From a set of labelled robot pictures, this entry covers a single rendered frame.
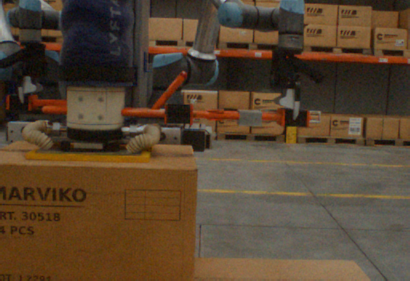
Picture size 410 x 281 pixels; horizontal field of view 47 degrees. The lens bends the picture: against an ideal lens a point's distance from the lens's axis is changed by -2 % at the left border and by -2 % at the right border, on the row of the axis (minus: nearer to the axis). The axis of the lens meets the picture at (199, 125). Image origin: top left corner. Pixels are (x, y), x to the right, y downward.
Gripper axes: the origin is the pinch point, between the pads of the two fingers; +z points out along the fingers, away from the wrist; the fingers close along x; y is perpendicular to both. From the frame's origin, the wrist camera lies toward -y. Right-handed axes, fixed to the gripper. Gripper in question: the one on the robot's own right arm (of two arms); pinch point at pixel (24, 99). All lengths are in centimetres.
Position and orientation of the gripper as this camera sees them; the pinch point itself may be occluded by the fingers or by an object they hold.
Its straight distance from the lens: 179.5
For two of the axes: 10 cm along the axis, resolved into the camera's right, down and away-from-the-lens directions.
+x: -0.5, -1.0, 9.9
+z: -0.3, 9.9, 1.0
